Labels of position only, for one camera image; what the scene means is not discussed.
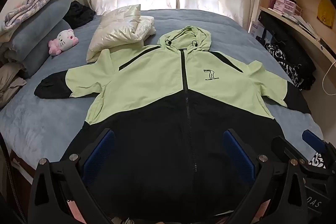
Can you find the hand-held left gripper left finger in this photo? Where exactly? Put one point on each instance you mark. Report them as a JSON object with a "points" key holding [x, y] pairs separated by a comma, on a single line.
{"points": [[99, 150]]}

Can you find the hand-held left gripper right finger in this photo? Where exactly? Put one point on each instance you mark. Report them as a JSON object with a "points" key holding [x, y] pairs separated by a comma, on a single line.
{"points": [[239, 153]]}

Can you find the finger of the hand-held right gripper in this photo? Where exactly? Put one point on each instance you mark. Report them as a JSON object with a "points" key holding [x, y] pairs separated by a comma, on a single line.
{"points": [[313, 140], [286, 149]]}

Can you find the green and black hooded jacket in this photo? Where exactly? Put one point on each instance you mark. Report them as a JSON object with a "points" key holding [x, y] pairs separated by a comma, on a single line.
{"points": [[147, 87]]}

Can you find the blue-grey bed blanket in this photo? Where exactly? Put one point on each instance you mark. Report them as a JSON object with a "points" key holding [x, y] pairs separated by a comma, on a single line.
{"points": [[47, 121]]}

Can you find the black and white patterned cloth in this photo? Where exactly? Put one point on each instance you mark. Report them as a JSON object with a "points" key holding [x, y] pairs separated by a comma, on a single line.
{"points": [[283, 62]]}

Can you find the beige crumpled cloth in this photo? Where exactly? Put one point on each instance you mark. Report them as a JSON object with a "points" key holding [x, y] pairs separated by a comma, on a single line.
{"points": [[10, 82]]}

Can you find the stack of papers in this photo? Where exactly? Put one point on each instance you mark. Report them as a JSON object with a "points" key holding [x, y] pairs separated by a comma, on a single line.
{"points": [[307, 26]]}

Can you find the pink and white cat plush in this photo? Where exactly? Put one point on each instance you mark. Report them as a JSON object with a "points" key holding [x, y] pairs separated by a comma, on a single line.
{"points": [[64, 39]]}

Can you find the cream satin pillow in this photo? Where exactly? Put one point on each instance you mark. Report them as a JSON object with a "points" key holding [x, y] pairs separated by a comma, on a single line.
{"points": [[118, 29]]}

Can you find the white and blue box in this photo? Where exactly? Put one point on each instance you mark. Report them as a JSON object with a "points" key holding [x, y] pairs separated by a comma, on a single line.
{"points": [[256, 29]]}

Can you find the yellow bag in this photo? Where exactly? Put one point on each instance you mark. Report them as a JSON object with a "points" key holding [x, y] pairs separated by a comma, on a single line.
{"points": [[325, 14]]}

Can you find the pink drawer organizer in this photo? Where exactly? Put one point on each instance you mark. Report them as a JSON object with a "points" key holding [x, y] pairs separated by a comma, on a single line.
{"points": [[284, 6]]}

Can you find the black crumpled clothing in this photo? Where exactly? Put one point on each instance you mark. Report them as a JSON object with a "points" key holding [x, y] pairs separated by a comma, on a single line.
{"points": [[78, 14]]}

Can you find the brown wooden bed frame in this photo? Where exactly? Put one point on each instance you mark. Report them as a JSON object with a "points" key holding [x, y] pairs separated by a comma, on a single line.
{"points": [[22, 169]]}

